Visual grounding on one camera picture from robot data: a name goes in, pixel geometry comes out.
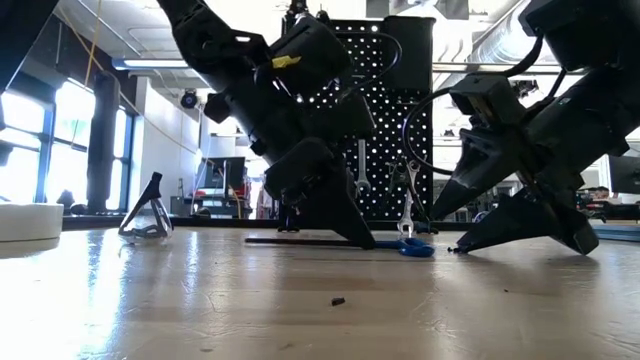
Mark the long ceiling light fixture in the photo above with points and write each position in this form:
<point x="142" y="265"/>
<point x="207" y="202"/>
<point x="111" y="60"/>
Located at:
<point x="475" y="68"/>
<point x="150" y="63"/>

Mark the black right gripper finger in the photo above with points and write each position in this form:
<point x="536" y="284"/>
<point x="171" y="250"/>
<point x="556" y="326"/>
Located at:
<point x="525" y="225"/>
<point x="480" y="165"/>

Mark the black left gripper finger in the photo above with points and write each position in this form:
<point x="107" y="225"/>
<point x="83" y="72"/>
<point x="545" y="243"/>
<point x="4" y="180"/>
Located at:
<point x="325" y="200"/>

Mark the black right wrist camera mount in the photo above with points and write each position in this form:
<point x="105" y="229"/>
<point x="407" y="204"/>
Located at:
<point x="485" y="97"/>

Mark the black ceiling camera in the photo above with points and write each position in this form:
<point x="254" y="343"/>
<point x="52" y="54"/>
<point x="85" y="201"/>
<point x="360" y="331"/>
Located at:
<point x="189" y="99"/>

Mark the silver spiral air duct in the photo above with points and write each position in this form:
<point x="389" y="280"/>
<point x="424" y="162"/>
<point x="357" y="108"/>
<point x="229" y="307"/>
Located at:
<point x="495" y="45"/>

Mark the small black debris chip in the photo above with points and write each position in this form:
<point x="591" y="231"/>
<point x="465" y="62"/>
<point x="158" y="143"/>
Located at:
<point x="338" y="301"/>

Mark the short silver combination wrench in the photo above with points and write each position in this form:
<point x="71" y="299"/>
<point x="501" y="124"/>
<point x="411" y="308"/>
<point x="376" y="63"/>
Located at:
<point x="406" y="220"/>

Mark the black building pillar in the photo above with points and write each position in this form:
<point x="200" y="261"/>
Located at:
<point x="102" y="150"/>

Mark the black computer monitor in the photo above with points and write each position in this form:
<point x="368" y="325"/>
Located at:
<point x="225" y="172"/>
<point x="625" y="174"/>

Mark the clear black-framed safety glasses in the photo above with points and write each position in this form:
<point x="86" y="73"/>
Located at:
<point x="147" y="231"/>

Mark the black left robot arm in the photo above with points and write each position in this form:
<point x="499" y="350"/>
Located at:
<point x="200" y="35"/>

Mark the white masking tape roll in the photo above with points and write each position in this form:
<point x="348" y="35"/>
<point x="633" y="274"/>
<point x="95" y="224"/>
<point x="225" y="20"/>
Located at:
<point x="30" y="220"/>

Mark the black perforated pegboard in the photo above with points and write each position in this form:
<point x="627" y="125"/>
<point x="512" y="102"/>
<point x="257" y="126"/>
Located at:
<point x="390" y="125"/>

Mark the person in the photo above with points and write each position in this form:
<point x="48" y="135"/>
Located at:
<point x="600" y="192"/>

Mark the black pegboard bin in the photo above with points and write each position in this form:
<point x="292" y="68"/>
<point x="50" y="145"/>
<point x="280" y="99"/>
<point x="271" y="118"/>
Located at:
<point x="410" y="55"/>

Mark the black aluminium table frame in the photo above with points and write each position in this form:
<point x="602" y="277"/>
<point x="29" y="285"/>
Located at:
<point x="100" y="222"/>

